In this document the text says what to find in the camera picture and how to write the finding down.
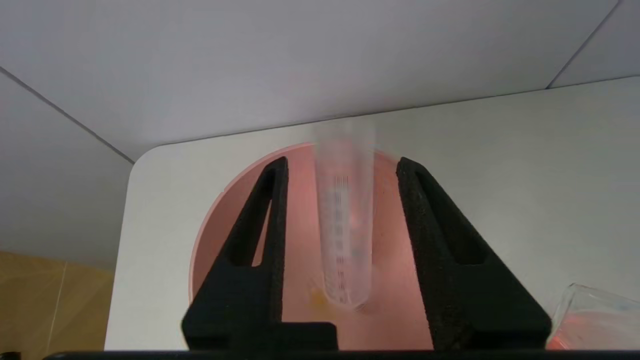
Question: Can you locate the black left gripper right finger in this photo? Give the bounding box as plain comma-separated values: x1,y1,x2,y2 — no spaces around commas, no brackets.
396,156,552,351

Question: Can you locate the pink bowl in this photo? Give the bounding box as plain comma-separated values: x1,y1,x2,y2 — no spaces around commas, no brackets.
188,142,437,352

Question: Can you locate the clear glass beaker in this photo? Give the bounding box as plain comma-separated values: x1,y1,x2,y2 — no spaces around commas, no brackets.
546,282,640,352

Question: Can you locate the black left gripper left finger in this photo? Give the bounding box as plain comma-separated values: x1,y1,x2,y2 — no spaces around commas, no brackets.
181,156,339,352

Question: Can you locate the test tube with red pigment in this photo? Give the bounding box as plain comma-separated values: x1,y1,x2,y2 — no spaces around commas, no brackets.
312,124,379,312

